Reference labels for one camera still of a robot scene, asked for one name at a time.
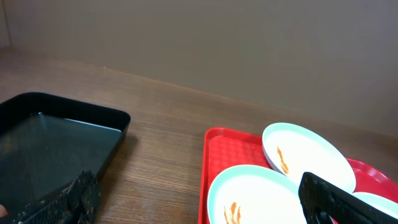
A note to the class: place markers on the white plate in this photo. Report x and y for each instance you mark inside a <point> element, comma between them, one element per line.
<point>383,204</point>
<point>292,150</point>
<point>253,194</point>

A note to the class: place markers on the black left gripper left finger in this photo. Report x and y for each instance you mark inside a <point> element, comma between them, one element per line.
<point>78,203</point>

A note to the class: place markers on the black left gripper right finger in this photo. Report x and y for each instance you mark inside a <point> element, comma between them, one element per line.
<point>322,202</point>

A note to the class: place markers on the black rectangular water tray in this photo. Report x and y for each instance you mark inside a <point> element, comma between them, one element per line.
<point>48,140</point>

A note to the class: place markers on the red plastic serving tray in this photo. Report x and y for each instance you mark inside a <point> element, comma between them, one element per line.
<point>224,148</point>

